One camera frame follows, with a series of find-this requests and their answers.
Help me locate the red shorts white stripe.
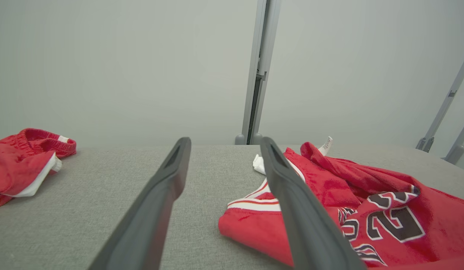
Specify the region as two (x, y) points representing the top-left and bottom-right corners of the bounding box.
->
(0, 128), (77, 209)

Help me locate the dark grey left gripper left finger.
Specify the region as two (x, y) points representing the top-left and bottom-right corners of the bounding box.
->
(89, 137), (192, 270)

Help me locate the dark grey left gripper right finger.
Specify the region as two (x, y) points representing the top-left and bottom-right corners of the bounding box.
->
(260, 137), (367, 270)

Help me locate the grey upright partition post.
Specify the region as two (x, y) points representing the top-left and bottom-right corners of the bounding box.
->
(242, 0), (281, 145)

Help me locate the grey diagonal partition brace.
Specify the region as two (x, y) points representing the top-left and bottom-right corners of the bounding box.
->
(416, 46), (464, 153)
(443, 114), (464, 165)

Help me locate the grey fabric upholstered surface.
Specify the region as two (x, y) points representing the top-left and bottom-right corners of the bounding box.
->
(0, 144), (464, 270)

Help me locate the red Bulls 23 jersey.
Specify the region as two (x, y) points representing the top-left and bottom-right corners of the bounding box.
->
(218, 136), (464, 270)

